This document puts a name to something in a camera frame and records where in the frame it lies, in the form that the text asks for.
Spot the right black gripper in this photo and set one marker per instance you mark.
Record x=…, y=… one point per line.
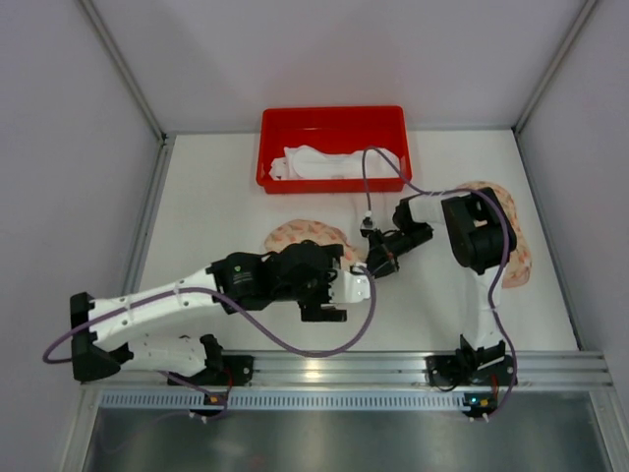
x=385, y=251

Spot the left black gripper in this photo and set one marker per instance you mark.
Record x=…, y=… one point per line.
x=321, y=312

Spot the pink floral laundry bag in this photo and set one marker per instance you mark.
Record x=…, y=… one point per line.
x=300, y=230
x=518, y=270

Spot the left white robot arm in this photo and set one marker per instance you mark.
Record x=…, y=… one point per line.
x=145, y=331

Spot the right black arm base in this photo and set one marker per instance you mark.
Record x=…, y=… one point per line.
x=446, y=372

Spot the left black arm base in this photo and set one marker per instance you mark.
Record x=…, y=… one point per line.
x=236, y=370

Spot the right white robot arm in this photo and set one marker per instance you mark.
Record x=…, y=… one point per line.
x=481, y=239

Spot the red plastic bin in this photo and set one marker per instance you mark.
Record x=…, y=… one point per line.
x=333, y=130

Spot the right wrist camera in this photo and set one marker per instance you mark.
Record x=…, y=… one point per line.
x=367, y=226

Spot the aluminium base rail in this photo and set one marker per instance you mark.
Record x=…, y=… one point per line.
x=356, y=382

